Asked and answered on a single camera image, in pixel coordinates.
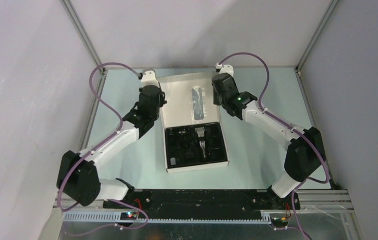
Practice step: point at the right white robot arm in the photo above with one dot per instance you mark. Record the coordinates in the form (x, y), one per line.
(304, 147)

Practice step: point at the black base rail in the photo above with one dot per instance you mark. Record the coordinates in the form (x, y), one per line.
(208, 204)

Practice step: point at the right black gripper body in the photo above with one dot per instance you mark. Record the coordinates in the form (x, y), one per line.
(217, 100)

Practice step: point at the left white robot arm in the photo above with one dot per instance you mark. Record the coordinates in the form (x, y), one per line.
(78, 176)

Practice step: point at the aluminium frame rail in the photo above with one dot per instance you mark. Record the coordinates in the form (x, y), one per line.
(81, 31)

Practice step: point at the silver black hair clipper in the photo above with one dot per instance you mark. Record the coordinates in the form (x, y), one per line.
(201, 134)

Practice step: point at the white cardboard kit box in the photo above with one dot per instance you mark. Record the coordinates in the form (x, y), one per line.
(189, 102)

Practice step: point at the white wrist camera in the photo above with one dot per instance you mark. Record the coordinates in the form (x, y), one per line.
(148, 77)
(224, 69)

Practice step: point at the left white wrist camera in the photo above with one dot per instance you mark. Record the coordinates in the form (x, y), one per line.
(148, 77)

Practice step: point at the right control board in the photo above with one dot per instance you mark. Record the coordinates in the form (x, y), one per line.
(280, 222)

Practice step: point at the left control board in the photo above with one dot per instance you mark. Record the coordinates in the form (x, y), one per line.
(128, 216)

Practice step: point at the control board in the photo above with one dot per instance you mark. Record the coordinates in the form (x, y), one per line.
(128, 216)
(280, 222)

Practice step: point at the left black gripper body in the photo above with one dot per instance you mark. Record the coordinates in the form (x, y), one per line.
(161, 102)

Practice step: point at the black plastic tray insert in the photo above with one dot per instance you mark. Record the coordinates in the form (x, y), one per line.
(183, 151)

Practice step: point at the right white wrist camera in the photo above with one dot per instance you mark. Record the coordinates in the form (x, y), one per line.
(224, 69)

